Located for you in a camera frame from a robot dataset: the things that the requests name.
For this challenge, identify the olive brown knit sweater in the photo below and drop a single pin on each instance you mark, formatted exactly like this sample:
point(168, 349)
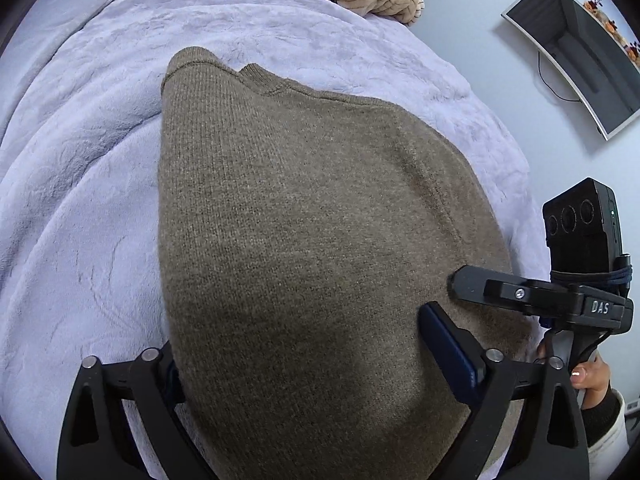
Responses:
point(300, 233)

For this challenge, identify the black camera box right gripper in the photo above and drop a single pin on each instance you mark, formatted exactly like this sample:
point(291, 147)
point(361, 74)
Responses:
point(584, 238)

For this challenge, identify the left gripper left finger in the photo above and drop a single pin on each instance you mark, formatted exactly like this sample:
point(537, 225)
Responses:
point(96, 438)

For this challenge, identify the right forearm white sleeve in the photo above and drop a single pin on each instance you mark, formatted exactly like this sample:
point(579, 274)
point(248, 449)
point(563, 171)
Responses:
point(606, 434)

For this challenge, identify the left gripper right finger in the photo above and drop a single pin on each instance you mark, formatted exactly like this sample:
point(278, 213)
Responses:
point(549, 441)

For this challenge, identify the lavender plush bed blanket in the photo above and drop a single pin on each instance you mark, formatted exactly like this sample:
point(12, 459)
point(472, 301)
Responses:
point(80, 139)

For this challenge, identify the right hand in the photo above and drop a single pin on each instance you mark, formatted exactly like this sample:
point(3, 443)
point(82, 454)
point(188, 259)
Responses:
point(592, 378)

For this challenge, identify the wall mounted television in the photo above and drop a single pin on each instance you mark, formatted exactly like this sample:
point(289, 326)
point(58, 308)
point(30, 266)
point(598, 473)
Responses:
point(585, 47)

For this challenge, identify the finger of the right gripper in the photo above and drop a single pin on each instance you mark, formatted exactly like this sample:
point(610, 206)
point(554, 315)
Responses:
point(491, 288)

